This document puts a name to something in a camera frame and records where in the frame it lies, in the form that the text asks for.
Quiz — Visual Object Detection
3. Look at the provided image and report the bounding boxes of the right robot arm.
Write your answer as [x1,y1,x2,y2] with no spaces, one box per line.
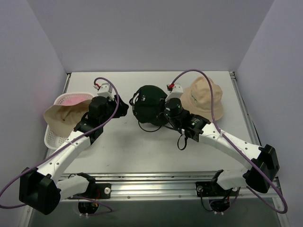
[164,98,279,195]

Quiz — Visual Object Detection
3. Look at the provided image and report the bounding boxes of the white plastic basket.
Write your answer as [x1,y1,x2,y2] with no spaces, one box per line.
[44,92,93,150]

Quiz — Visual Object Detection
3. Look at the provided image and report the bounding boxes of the aluminium front rail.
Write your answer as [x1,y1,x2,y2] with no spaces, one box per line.
[56,174,282,203]

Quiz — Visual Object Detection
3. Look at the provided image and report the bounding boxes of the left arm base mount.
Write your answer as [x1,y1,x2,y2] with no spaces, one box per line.
[73,183,113,217]

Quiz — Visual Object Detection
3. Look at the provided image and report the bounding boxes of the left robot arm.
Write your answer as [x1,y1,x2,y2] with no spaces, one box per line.
[18,95,129,215]

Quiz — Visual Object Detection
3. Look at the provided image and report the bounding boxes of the pink cap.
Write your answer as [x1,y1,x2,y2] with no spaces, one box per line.
[44,96,92,138]

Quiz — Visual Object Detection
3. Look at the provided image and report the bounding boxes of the black wire hat stand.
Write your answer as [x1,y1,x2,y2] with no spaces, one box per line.
[138,121,163,133]

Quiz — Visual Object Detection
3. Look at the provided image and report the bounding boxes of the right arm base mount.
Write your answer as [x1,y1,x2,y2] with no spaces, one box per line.
[195,180,239,215]

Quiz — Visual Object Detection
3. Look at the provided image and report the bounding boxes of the dark green cap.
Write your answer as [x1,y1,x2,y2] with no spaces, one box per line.
[129,85,167,126]

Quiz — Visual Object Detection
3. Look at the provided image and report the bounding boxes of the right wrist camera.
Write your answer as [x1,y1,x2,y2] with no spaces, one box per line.
[166,83,183,101]

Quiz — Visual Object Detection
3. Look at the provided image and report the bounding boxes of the beige bucket hat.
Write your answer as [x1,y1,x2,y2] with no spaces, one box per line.
[180,77,224,121]

